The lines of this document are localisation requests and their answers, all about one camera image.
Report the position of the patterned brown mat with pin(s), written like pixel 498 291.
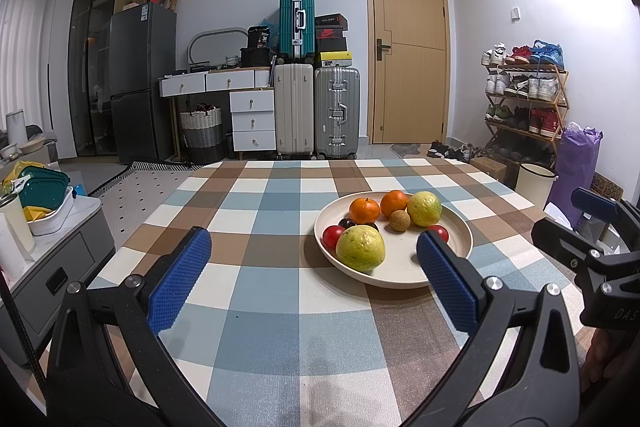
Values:
pixel 607 187

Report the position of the grey refrigerator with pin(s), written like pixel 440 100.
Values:
pixel 142 77

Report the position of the silver suitcase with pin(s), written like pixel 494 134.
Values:
pixel 336 112

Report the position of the white curtain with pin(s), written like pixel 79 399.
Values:
pixel 22 57

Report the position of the person's right hand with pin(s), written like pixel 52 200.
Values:
pixel 602 352

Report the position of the white lidded canister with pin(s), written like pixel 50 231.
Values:
pixel 15 127

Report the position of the dark purple plum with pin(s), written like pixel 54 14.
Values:
pixel 371 226
pixel 346 223

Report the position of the beige suitcase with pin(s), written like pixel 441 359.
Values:
pixel 294 107

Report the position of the white waste bin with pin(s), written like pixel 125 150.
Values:
pixel 535 187

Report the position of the black case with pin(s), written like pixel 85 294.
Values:
pixel 255 58

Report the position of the teal suitcase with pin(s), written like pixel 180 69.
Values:
pixel 290 22

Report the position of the white vanity desk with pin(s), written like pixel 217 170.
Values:
pixel 225 79

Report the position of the white dish tray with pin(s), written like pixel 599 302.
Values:
pixel 55 217

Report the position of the black printed bag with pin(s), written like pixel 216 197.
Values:
pixel 259 38

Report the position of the dark glass cabinet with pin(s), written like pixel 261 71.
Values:
pixel 92 57

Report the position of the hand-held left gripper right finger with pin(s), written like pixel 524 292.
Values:
pixel 447 287

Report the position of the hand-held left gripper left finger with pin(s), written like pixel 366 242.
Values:
pixel 180 277

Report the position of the yellow plastic bag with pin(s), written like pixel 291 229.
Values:
pixel 20 169

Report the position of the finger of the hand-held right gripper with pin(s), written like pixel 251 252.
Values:
pixel 565 242
pixel 595 206

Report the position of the woven laundry basket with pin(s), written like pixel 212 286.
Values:
pixel 201 132

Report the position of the wooden door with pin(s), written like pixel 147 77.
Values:
pixel 407 82

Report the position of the dotted floor rug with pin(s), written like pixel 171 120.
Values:
pixel 140 197

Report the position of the scattered pile of shoes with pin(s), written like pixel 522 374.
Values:
pixel 455 152

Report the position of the white tumbler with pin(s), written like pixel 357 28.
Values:
pixel 20 222

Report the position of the purple bag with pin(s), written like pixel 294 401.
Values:
pixel 575 172

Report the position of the grey framed mirror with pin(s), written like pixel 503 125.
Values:
pixel 195 44

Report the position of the paper towel roll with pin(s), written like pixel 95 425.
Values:
pixel 9 257

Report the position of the brown longan fruit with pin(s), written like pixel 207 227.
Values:
pixel 400 221

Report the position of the red tomato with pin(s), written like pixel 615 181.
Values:
pixel 331 237
pixel 440 232

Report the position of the yellow black shoe box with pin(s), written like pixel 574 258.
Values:
pixel 334 59

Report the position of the orange mandarin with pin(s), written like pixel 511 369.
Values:
pixel 364 211
pixel 394 203

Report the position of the white plastic bag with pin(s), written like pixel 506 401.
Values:
pixel 557 213

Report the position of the cardboard box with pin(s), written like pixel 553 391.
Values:
pixel 492 169

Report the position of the wooden shoe rack with shoes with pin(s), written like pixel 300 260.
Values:
pixel 530 87

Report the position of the green yellow citrus fruit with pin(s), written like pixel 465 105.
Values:
pixel 360 248
pixel 424 208

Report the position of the red black shoe box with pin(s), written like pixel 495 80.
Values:
pixel 330 33

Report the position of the cream round plate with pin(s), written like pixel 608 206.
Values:
pixel 400 262

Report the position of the grey side cabinet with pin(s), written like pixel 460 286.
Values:
pixel 65 267

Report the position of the grey door rug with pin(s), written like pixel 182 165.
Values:
pixel 406 150

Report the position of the white drawer cabinet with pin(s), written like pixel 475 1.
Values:
pixel 252 122

